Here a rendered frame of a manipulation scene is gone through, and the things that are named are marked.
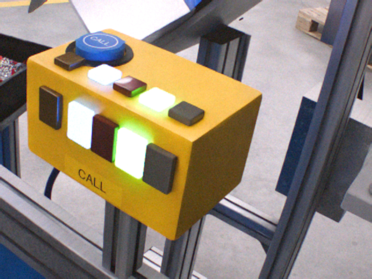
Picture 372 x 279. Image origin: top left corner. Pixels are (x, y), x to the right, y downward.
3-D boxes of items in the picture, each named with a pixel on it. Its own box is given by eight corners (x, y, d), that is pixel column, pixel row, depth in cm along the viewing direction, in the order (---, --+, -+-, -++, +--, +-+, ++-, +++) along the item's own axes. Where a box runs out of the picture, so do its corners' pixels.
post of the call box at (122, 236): (143, 265, 52) (156, 167, 45) (124, 282, 49) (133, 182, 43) (120, 250, 53) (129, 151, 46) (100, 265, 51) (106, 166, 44)
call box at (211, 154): (239, 196, 46) (267, 88, 40) (171, 258, 38) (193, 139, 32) (100, 122, 52) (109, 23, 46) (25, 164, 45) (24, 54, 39)
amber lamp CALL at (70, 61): (85, 65, 39) (86, 58, 39) (69, 72, 38) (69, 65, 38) (70, 57, 40) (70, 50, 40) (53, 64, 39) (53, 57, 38)
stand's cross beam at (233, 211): (281, 238, 106) (286, 223, 103) (272, 248, 103) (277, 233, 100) (205, 197, 113) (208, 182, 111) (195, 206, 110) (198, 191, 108)
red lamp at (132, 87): (147, 90, 37) (148, 83, 37) (131, 99, 36) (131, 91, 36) (128, 81, 38) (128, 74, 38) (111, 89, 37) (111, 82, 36)
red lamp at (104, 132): (117, 160, 37) (120, 125, 36) (111, 164, 37) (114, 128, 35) (95, 147, 38) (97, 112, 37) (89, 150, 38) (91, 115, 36)
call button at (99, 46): (133, 59, 42) (136, 40, 41) (100, 74, 39) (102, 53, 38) (97, 44, 44) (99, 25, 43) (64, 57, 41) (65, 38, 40)
